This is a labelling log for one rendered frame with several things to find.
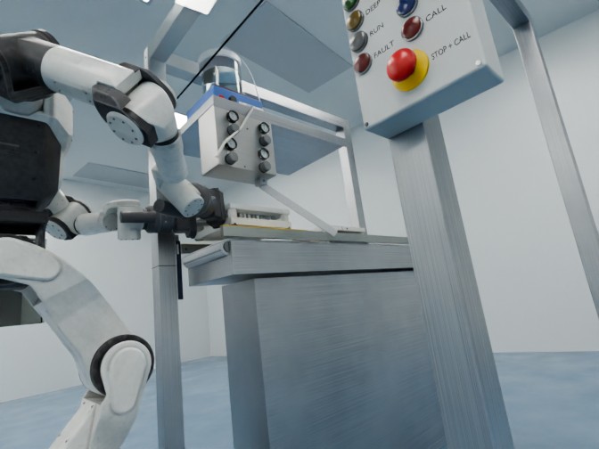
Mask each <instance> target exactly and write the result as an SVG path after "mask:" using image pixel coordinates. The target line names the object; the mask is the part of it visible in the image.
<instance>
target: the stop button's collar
mask: <svg viewBox="0 0 599 449"><path fill-rule="evenodd" d="M412 51H414V53H415V55H416V59H417V61H416V66H415V69H414V73H413V74H412V75H411V76H410V77H409V78H407V79H406V80H404V81H401V82H394V81H392V83H393V85H394V86H395V87H396V88H397V89H398V90H399V91H402V92H408V91H411V90H413V89H415V88H416V87H418V86H419V85H420V84H421V83H422V82H423V80H424V79H425V77H426V75H427V73H428V70H429V64H430V63H429V58H428V56H427V54H426V53H425V52H424V51H422V50H419V49H413V50H412Z"/></svg>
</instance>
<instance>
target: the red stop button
mask: <svg viewBox="0 0 599 449"><path fill-rule="evenodd" d="M416 61H417V59H416V55H415V53H414V51H412V50H411V49H409V48H402V49H399V50H397V51H396V52H394V53H393V54H392V55H391V56H390V59H389V61H388V63H387V74H388V77H389V78H390V79H391V80H392V81H394V82H401V81H404V80H406V79H407V78H409V77H410V76H411V75H412V74H413V73H414V69H415V66H416Z"/></svg>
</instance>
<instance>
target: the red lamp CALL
mask: <svg viewBox="0 0 599 449"><path fill-rule="evenodd" d="M420 27H421V20H420V19H419V18H418V17H412V18H410V19H408V20H407V21H406V22H405V24H404V25H403V28H402V35H403V38H405V39H410V38H412V37H414V36H415V35H416V34H417V33H418V31H419V29H420Z"/></svg>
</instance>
